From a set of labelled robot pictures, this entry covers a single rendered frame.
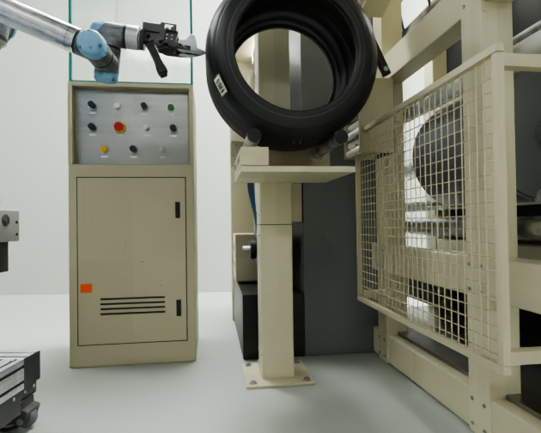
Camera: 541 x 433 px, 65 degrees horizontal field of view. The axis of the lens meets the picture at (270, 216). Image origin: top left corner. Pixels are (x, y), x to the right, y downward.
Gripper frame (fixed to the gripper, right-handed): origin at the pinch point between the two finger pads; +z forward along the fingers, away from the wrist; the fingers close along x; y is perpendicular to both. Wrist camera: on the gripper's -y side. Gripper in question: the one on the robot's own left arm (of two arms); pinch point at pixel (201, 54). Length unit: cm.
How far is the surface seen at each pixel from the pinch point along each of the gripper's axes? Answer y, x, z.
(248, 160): -35.6, -12.1, 18.1
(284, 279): -76, 25, 40
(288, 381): -114, 21, 44
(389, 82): 6, 18, 73
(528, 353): -78, -61, 78
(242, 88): -13.7, -12.1, 14.2
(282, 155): -26.9, 22.4, 33.9
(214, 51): -2.7, -10.2, 4.4
